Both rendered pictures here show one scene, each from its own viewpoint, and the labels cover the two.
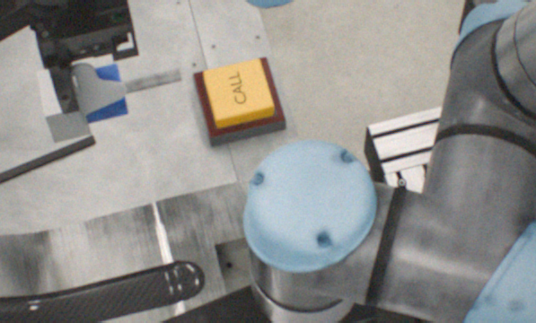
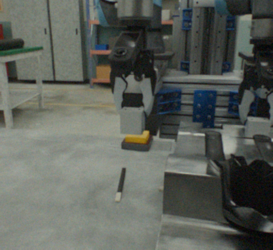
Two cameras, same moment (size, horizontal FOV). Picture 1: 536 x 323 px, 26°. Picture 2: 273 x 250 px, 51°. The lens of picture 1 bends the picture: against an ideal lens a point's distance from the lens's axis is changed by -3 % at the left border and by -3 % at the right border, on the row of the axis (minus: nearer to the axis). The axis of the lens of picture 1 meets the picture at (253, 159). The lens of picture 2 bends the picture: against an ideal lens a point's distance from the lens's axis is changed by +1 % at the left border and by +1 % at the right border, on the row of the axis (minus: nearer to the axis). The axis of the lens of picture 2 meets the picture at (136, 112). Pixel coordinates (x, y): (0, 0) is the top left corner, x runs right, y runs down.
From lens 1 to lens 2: 1.08 m
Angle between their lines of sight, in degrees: 65
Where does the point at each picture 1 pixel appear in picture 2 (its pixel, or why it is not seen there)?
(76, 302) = (211, 154)
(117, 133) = (126, 164)
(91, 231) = (182, 144)
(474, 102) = not seen: outside the picture
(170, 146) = (141, 157)
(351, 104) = not seen: outside the picture
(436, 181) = not seen: outside the picture
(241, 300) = (262, 55)
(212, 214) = (190, 126)
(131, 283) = (208, 143)
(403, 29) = not seen: hidden behind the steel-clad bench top
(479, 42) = not seen: outside the picture
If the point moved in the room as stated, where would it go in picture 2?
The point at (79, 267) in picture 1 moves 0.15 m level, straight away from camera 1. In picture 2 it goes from (196, 149) to (126, 148)
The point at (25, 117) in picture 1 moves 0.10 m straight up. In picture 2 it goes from (96, 180) to (94, 139)
